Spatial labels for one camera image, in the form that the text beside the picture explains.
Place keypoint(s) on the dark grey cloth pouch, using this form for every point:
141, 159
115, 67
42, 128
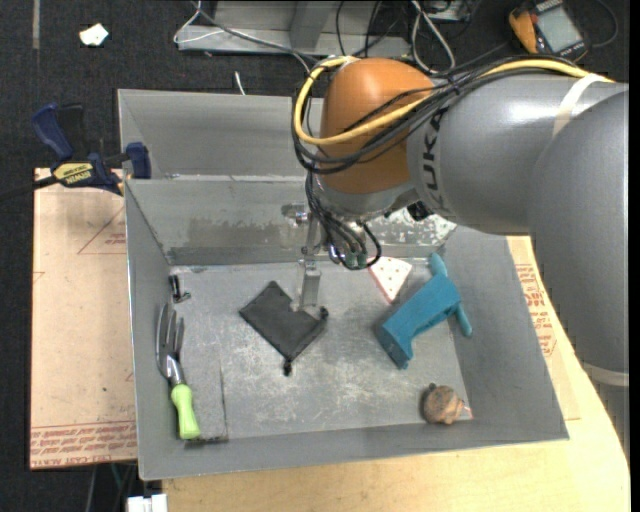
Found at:
285, 325

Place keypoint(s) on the black cylinder on white bracket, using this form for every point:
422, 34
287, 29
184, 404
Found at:
418, 210

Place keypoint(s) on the grey metal bin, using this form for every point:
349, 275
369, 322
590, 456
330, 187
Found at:
350, 390

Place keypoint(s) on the blue plastic toy tool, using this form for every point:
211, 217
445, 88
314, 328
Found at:
420, 312

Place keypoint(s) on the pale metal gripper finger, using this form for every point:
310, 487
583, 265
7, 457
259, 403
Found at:
313, 235
310, 287

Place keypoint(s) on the small black metal clip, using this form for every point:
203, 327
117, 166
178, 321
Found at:
176, 290

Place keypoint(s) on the brown cardboard board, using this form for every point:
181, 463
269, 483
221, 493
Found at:
75, 300

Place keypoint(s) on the white red-dotted triangular sponge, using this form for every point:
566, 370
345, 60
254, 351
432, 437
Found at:
391, 277

